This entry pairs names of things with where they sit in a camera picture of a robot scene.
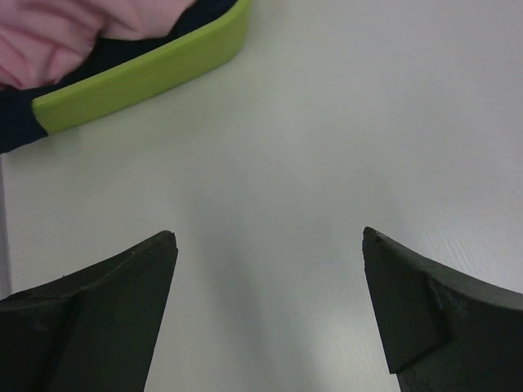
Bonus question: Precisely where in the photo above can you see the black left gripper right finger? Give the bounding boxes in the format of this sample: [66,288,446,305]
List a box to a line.
[362,227,522,392]

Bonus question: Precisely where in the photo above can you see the pink t-shirt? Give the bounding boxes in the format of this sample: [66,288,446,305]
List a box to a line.
[1,0,193,90]

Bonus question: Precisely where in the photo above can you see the lime green plastic basin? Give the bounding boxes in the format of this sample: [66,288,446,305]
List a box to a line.
[32,1,251,134]

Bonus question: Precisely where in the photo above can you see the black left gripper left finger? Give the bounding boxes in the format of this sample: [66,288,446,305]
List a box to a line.
[1,230,177,391]

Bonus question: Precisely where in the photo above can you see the navy blue t-shirt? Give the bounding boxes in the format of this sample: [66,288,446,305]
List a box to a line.
[1,1,238,153]

